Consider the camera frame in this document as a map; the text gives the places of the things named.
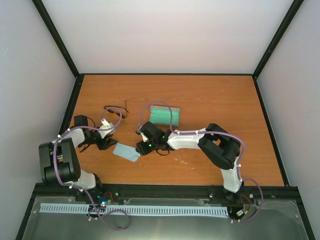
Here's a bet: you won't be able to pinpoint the light blue cleaning cloth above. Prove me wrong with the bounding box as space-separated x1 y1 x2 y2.
112 143 141 162

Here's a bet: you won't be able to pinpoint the black sunglasses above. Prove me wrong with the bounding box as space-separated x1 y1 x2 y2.
103 100 129 119

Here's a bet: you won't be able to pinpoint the grey glasses case green lining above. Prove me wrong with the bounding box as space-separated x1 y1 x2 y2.
149 105 180 126

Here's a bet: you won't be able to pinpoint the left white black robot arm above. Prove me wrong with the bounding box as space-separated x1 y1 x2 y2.
38 115 117 202

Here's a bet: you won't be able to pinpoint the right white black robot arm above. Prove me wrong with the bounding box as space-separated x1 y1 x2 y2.
135 121 245 202

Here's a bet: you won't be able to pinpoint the left controller board with leds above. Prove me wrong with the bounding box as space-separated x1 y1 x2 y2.
96 191 114 207

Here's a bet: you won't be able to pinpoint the clear acrylic cover plate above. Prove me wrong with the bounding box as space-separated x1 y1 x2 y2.
22 197 308 240

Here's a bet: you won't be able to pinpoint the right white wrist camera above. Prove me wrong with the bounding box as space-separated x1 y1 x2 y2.
136 130 149 142

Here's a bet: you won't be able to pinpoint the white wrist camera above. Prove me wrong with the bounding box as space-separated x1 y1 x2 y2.
136 130 149 142
98 118 116 139

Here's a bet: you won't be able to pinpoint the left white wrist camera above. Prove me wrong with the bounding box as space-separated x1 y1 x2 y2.
98 118 116 139

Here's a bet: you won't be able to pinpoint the light blue slotted cable duct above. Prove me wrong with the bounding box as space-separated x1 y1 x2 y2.
39 203 229 218

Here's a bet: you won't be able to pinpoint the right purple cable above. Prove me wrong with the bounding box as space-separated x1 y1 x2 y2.
136 99 264 224

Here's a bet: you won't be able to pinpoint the right controller board with wires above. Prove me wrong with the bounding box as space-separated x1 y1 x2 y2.
236 194 251 219

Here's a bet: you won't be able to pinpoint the left black frame post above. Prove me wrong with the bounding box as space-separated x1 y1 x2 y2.
32 0 80 78

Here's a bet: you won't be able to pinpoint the black frame post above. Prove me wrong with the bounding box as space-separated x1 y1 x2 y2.
252 0 305 79
32 0 80 78

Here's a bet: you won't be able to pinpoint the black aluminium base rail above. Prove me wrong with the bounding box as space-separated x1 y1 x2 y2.
32 182 301 203

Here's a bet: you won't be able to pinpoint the right black frame post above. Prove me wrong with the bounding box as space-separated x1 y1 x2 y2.
252 0 305 79

